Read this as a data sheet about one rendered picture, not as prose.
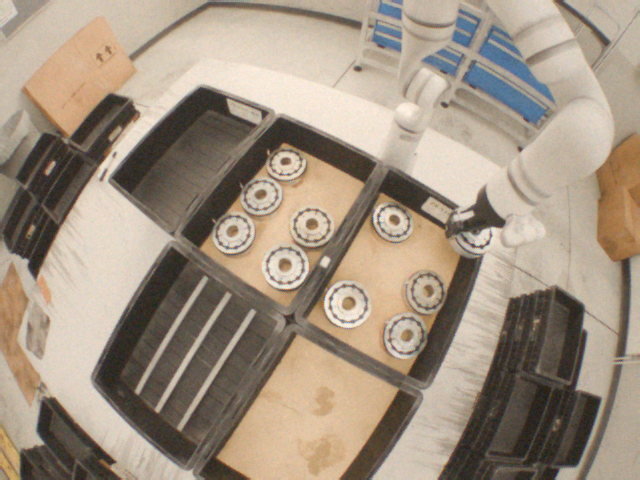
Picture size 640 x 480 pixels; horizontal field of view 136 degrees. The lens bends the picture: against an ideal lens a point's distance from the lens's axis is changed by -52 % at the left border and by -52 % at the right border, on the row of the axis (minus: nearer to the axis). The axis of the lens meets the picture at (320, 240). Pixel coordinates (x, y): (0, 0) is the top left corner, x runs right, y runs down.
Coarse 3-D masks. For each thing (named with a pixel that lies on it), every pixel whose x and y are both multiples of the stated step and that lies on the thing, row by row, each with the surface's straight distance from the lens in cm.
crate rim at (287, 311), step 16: (304, 128) 67; (224, 176) 61; (208, 192) 60; (192, 208) 60; (352, 208) 55; (336, 240) 52; (208, 256) 54; (320, 256) 51; (224, 272) 52; (256, 288) 50; (304, 288) 49; (272, 304) 49
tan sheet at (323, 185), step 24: (264, 168) 72; (312, 168) 71; (288, 192) 68; (312, 192) 67; (336, 192) 68; (288, 216) 65; (336, 216) 65; (264, 240) 63; (288, 240) 62; (240, 264) 62; (288, 264) 61; (312, 264) 61; (264, 288) 60
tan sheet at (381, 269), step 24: (360, 240) 64; (408, 240) 67; (432, 240) 70; (360, 264) 62; (384, 264) 63; (408, 264) 65; (432, 264) 68; (456, 264) 71; (384, 288) 62; (312, 312) 59; (384, 312) 61; (336, 336) 59; (360, 336) 60; (384, 360) 62; (408, 360) 63
